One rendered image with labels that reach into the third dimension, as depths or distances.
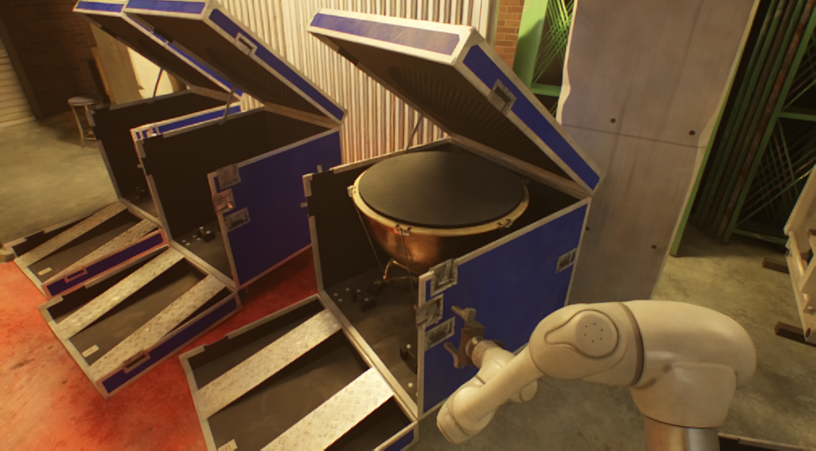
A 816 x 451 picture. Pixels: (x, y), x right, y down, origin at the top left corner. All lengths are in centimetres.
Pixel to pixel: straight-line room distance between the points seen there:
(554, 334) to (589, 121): 165
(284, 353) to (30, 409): 125
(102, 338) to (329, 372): 140
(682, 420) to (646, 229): 170
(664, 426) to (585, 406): 165
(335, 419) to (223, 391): 64
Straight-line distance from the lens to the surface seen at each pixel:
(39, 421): 288
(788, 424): 289
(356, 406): 215
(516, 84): 144
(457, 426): 124
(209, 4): 235
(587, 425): 241
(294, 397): 238
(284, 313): 266
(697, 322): 80
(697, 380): 79
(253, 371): 247
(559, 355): 72
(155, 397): 267
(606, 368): 72
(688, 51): 216
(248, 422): 237
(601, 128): 226
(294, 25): 446
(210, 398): 250
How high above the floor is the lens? 189
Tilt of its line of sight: 28 degrees down
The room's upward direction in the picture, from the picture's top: straight up
